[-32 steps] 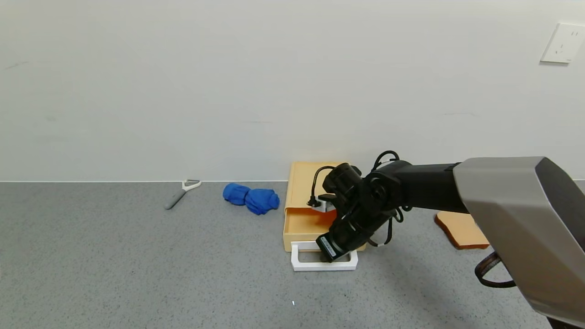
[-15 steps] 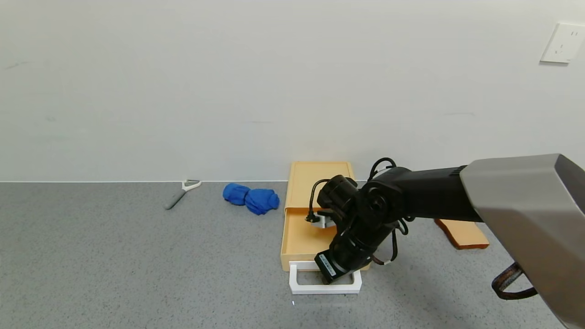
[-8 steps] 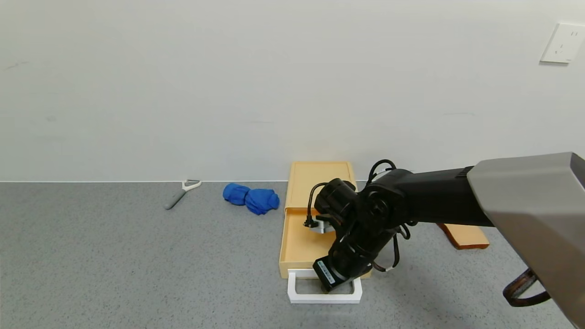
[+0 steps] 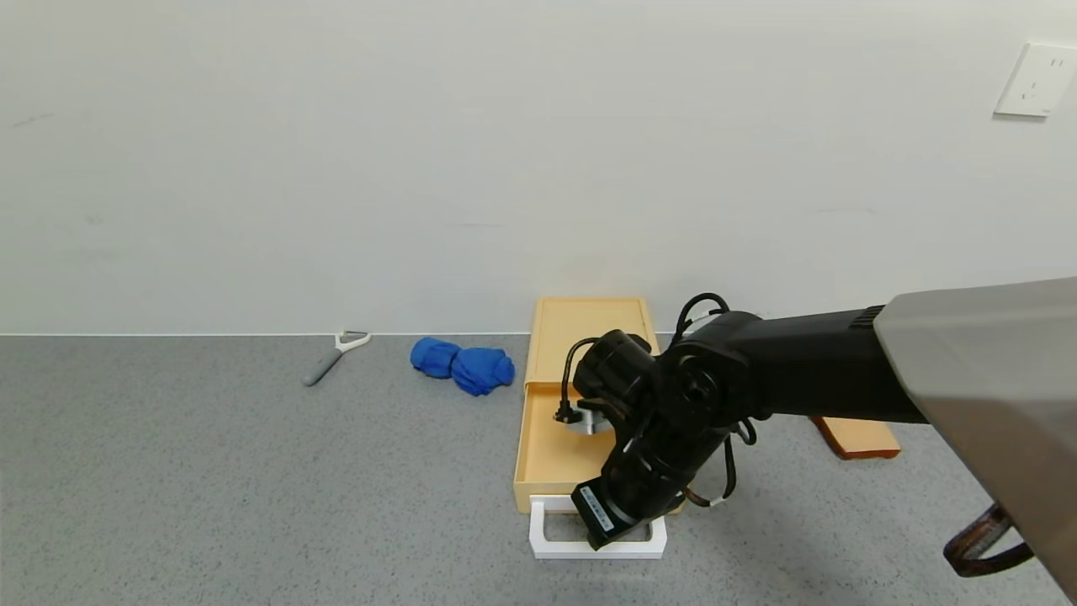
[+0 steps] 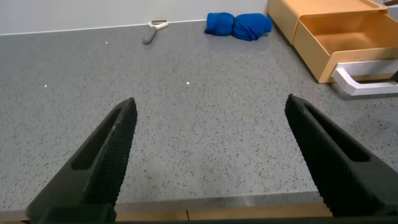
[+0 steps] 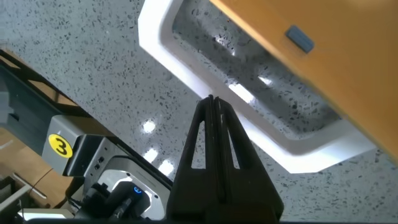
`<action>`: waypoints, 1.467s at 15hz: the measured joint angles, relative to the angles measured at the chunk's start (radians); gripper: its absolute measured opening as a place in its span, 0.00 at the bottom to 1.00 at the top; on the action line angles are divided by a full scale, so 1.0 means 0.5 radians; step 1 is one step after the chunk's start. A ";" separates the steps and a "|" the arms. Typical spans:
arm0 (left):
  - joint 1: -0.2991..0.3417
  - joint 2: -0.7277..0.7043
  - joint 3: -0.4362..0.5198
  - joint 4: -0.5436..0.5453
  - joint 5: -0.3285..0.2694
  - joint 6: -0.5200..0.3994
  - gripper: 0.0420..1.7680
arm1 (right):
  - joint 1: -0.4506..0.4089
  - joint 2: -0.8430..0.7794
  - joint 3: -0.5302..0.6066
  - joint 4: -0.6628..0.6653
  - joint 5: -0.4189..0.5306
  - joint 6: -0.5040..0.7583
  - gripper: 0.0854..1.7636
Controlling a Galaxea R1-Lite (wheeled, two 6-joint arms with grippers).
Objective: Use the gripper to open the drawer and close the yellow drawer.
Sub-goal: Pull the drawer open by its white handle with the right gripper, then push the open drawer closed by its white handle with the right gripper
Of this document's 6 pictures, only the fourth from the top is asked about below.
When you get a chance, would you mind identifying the blue crumpled cloth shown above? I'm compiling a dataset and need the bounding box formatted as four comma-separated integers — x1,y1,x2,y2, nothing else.
410,338,516,397

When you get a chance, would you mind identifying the yellow drawer with white handle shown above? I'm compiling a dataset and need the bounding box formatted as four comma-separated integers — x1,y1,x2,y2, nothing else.
514,381,684,561

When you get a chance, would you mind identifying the white wall socket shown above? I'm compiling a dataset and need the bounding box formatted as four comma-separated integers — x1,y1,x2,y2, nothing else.
993,42,1077,119

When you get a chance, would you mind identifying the dark looped arm cable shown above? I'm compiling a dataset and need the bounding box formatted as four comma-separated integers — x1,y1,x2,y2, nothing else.
942,502,1035,579

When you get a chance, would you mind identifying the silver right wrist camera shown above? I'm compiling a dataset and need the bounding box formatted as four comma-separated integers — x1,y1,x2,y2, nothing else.
555,400,620,437

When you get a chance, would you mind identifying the brown toast slice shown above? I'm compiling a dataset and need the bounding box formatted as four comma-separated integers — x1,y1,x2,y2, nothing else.
811,416,902,460

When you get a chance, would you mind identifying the grey handled white peeler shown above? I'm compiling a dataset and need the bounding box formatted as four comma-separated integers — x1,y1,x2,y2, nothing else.
303,331,372,388

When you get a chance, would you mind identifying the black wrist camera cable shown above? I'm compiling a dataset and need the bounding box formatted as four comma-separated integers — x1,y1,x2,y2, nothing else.
554,338,603,423

